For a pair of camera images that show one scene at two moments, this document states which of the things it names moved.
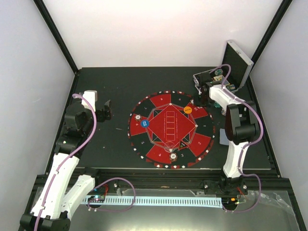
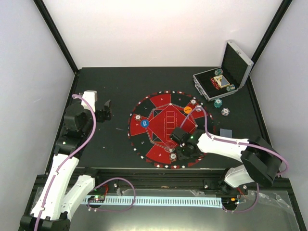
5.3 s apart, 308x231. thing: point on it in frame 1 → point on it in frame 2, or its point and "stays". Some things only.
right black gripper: (197, 102) → (182, 157)
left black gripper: (101, 117) stays
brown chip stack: (138, 117) stays
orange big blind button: (187, 109) stays
